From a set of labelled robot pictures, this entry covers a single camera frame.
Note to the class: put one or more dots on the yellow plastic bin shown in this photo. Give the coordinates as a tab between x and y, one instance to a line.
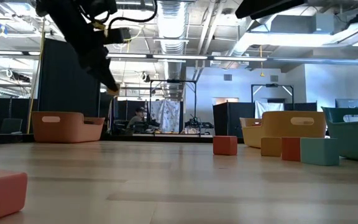
291	130

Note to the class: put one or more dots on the red foam cube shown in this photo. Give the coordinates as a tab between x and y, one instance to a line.
225	145
291	148

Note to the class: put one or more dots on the teal foam cube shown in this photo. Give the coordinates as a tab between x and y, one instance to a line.
319	151

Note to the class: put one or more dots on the pink foam block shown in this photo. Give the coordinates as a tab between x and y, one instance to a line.
2	196

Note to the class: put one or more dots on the yellow tape label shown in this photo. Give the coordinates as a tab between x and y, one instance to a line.
99	25

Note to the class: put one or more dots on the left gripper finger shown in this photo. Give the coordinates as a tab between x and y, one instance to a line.
104	74

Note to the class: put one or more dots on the black partition screen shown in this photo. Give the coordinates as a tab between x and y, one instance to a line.
64	93

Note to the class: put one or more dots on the grey wall vent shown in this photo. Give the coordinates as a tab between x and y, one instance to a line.
227	77
274	78

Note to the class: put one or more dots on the person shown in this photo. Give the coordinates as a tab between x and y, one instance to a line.
135	119

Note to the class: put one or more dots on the black stand frame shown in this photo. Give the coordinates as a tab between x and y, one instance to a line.
272	85
172	81

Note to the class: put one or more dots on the green plastic bin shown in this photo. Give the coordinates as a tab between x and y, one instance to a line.
353	143

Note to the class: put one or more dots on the patterned white cloth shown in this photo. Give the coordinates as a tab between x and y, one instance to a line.
166	115

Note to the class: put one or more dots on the silver ventilation duct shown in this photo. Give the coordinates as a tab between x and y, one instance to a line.
171	25

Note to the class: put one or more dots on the long ceiling light strip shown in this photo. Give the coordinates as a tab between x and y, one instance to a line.
239	58
126	56
180	57

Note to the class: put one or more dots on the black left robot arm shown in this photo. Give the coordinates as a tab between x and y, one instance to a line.
73	3

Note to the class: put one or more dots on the background table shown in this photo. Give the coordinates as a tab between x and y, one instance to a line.
179	135

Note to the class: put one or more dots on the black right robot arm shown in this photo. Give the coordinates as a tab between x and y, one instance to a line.
266	7

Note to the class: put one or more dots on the dark blue partition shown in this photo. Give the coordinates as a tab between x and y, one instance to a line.
232	119

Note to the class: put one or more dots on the black aluminium table frame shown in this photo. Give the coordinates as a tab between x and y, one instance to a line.
182	139

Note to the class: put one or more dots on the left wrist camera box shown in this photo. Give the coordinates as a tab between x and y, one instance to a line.
118	35

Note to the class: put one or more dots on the coral plastic bin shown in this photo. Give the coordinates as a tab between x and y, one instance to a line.
57	130

